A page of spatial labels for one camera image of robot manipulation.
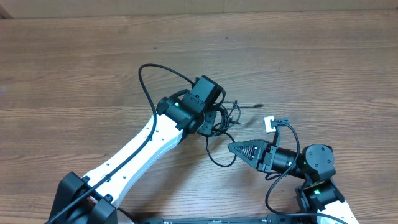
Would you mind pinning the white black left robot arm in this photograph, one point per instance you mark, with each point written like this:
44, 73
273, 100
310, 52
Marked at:
96, 197

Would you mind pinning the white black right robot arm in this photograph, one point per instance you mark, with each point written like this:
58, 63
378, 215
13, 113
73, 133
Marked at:
319, 199

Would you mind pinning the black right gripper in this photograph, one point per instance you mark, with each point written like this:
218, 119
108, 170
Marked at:
266, 148

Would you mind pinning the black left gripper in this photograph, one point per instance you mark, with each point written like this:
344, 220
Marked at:
207, 127

